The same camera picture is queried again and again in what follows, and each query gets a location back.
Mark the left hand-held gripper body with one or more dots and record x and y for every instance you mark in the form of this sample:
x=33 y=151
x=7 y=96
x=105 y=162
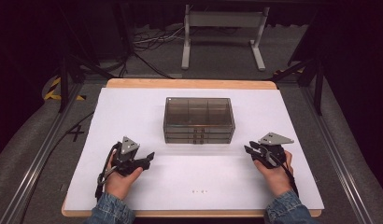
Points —
x=125 y=155

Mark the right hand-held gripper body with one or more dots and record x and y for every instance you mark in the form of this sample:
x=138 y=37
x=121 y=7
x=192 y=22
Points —
x=273 y=154

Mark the smoky transparent drawer cabinet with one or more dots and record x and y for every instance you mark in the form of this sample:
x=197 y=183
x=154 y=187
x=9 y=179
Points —
x=199 y=102

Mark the person's right hand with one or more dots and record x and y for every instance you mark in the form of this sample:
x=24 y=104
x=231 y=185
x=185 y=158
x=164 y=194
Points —
x=278 y=180

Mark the person's left hand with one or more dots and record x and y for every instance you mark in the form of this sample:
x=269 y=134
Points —
x=118 y=185

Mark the white table sheet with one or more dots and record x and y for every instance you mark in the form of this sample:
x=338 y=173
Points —
x=192 y=174

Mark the black tripod stand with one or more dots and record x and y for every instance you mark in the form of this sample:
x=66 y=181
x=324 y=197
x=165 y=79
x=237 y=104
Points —
x=64 y=81
x=319 y=87

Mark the yellow black floor tape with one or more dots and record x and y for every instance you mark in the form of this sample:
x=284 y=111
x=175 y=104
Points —
x=52 y=90

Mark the grey metal stand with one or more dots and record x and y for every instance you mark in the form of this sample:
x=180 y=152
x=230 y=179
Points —
x=224 y=19

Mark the aluminium floor rail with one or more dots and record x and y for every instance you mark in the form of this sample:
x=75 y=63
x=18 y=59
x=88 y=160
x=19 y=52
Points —
x=40 y=155
x=336 y=155

